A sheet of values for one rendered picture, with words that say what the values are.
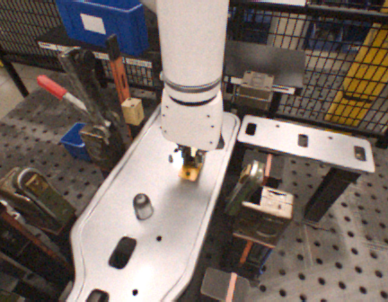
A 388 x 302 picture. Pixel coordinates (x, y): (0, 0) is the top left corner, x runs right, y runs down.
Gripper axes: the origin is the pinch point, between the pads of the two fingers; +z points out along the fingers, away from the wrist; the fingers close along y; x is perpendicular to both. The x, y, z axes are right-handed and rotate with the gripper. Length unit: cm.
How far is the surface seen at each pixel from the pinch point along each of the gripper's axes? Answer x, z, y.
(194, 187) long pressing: -4.9, 3.5, 2.0
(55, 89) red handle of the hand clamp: -0.6, -9.5, -27.9
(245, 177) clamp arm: -6.7, -6.2, 10.9
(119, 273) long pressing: -23.4, 3.5, -3.8
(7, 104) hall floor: 87, 104, -212
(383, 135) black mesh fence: 55, 28, 56
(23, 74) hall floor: 133, 104, -238
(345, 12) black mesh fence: 55, -11, 26
